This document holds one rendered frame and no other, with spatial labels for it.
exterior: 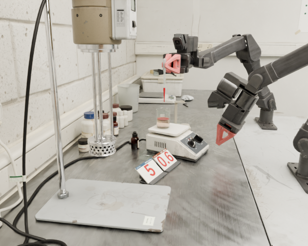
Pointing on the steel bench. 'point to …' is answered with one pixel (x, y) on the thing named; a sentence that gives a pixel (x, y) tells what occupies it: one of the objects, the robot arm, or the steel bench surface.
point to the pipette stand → (177, 112)
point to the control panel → (195, 142)
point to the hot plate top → (175, 131)
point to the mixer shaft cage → (106, 143)
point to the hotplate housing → (173, 145)
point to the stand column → (55, 99)
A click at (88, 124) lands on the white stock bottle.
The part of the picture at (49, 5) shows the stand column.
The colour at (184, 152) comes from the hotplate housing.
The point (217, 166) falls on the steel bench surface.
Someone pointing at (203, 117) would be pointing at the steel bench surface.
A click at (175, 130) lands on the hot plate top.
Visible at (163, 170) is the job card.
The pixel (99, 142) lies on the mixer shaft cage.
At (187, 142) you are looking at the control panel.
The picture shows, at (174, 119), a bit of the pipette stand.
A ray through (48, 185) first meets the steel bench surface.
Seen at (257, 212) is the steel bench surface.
